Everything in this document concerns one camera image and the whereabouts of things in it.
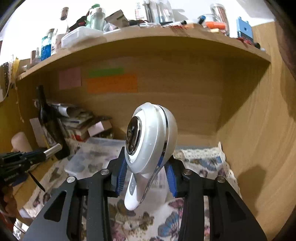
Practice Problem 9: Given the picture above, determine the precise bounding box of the white handheld massager device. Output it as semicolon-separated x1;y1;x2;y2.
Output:
125;102;178;210

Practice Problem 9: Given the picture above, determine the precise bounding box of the person's hand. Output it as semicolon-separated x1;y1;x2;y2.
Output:
1;186;18;217

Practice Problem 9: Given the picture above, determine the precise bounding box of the beige cylindrical roll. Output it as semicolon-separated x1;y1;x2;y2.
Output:
11;132;32;152

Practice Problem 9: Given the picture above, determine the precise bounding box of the clear plastic storage box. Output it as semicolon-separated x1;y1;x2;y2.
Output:
64;138;125;179

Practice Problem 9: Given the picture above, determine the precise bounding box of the white folded paper card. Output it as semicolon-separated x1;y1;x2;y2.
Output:
88;120;112;137

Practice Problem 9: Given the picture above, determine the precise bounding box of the butterfly print lace tablecloth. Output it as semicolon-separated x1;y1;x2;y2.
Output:
21;141;239;240

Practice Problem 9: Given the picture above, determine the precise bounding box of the stack of papers and magazines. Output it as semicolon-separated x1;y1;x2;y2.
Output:
33;99;114;142

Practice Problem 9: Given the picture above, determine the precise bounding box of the pink sticky note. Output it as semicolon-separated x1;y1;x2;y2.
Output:
59;67;82;90

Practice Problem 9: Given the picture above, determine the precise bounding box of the orange sticky note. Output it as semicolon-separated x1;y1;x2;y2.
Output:
86;74;138;94

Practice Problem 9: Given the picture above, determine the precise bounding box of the green sticky note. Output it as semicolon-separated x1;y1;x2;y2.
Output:
88;68;125;78

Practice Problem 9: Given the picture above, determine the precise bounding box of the blue bead bottle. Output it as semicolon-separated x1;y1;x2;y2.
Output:
41;29;54;61

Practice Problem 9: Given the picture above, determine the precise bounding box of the white plastic container on shelf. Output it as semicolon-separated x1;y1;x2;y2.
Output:
61;26;103;48

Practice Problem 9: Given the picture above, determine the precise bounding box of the wooden shelf board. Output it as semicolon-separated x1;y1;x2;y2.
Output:
16;26;271;81

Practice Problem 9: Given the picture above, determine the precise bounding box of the blue plastic block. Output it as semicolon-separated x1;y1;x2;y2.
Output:
236;17;253;41

